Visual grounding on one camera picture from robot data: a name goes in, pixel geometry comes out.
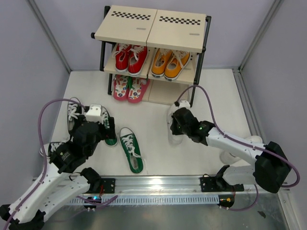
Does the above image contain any right controller board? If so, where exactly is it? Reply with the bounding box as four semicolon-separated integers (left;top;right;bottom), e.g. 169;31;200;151
218;196;235;209

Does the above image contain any aluminium mounting rail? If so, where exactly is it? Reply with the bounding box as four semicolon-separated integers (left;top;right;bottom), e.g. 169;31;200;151
27;174;291;197

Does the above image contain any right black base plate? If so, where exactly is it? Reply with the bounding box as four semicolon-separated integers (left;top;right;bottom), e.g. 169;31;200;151
200;174;244;192

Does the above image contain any yellow sneaker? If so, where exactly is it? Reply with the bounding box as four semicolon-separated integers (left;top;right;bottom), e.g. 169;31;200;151
165;50;191;81
151;48;172;78

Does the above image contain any left red sneaker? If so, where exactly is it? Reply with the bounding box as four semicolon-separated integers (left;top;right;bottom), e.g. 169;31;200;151
112;43;131;72

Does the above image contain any pink flip-flop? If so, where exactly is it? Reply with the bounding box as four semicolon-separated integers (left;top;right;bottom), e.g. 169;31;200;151
127;77;150;104
113;75;130;101

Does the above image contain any right red sneaker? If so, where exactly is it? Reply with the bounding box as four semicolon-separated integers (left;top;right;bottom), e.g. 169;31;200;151
128;46;148;76

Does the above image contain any beige black shoe shelf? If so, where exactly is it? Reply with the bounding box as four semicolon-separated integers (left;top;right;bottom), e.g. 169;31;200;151
91;5;212;104

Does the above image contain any white sneaker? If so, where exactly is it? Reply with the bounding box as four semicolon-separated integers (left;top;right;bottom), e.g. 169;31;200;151
219;136;263;165
166;103;183;145

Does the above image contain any controller board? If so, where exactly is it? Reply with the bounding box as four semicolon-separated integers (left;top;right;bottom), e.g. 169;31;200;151
83;196;102;209
218;196;235;209

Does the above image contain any green sneaker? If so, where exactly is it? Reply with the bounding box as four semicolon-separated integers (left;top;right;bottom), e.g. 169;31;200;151
102;106;118;147
119;127;144;174

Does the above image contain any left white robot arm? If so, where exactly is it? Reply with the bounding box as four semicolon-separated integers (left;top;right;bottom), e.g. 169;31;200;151
0;116;115;230

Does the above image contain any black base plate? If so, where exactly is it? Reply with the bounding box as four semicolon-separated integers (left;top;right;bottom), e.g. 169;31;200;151
94;178;116;194
200;174;244;192

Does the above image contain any upper green sneaker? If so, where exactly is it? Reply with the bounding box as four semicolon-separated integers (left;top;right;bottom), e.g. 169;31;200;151
102;106;118;147

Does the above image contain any left controller board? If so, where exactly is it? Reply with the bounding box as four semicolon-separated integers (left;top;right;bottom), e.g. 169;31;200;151
83;196;102;209

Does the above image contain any right yellow sneaker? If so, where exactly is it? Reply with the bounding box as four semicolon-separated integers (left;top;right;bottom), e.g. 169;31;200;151
165;50;191;81

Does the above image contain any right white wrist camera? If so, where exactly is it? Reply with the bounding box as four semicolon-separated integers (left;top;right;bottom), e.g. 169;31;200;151
174;100;190;111

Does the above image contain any red sneaker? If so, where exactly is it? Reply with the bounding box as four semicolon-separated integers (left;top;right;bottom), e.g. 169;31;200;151
128;46;148;76
112;43;131;72

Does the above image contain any upright black sneaker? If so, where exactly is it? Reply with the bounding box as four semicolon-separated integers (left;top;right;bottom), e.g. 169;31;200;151
67;97;84;136

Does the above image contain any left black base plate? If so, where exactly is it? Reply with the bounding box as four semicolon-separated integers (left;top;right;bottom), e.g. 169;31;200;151
94;178;116;194

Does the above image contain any left yellow sneaker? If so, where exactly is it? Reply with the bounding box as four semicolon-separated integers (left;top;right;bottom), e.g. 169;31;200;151
151;48;172;78

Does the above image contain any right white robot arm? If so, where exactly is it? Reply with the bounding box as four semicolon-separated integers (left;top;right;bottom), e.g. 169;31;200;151
168;107;292;194

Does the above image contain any slotted grey cable duct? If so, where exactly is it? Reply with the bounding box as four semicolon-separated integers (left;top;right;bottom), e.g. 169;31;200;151
67;194;220;206

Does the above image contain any lower green sneaker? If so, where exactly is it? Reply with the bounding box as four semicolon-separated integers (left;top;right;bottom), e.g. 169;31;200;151
119;127;144;174

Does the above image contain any sideways black sneaker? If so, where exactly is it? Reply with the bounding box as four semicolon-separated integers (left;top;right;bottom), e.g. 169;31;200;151
39;141;64;158

